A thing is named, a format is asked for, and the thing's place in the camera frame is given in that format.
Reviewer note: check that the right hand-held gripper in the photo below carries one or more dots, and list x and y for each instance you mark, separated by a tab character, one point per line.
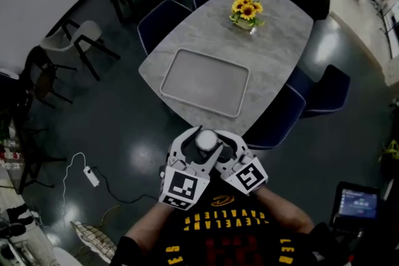
247	176

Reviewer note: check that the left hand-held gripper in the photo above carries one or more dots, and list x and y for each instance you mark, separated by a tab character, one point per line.
182	187

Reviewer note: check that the white round ball object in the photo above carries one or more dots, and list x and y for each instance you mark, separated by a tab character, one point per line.
205	138

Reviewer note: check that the grey rectangular tray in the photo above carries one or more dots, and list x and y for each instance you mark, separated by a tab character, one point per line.
202	84

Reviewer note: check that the person's right forearm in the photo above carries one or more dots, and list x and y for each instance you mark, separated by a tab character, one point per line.
286	208

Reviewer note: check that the person's left forearm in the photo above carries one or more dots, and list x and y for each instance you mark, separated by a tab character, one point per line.
146	222

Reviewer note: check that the person's dark jersey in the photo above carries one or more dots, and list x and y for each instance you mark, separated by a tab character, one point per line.
224	243

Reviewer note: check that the white power strip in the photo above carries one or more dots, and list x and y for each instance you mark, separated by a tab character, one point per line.
91	176

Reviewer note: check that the potted sunflower bouquet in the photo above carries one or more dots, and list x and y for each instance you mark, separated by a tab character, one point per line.
246	11

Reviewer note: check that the black tablet screen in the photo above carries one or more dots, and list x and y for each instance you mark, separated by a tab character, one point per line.
358	204

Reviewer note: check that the neon yellow bag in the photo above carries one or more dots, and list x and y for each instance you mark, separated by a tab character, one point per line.
392	149

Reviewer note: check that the beige chair with black legs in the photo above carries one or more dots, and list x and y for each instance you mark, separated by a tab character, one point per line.
84	34

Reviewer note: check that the black metal shelf rack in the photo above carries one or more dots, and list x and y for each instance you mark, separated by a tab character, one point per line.
28	140

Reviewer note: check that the dark round chair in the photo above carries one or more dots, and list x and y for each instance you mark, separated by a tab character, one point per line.
40	78

